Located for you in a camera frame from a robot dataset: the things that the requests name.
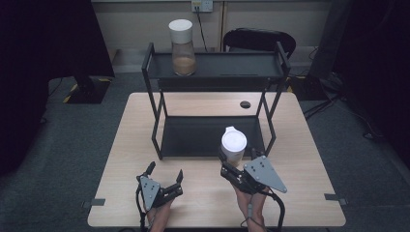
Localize glass jar with beige lid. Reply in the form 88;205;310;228
167;18;198;77

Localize black floor cables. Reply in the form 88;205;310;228
302;91;386;143

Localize glass jar with white lid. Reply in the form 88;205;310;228
220;126;249;169

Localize grey tape strip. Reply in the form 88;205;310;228
80;197;106;210
323;192;349;207

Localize black stand base yellow tape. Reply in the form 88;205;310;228
62;74;112;105

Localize black chair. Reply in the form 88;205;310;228
221;27;298;60

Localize right hand-held gripper cable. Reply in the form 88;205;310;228
239;188;287;232

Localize dark grey stand column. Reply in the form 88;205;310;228
308;0;353;82

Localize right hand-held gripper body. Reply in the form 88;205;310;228
220;155;288;195

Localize black metal two-tier rack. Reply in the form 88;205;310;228
140;41;292;161

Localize person's right hand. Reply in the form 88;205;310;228
233;186;269;232

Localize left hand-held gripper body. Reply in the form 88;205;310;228
135;173;185;212

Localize left hand-held gripper cable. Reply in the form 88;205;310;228
134;175;149;232

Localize person's left hand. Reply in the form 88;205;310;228
146;197;175;232

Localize dark curtain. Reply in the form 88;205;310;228
333;0;410;169
0;0;116;178

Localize white wall socket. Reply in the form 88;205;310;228
190;0;215;14

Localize hand-held gripper cable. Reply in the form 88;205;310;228
134;175;149;232
239;188;287;232

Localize black power cable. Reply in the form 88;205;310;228
194;6;210;53

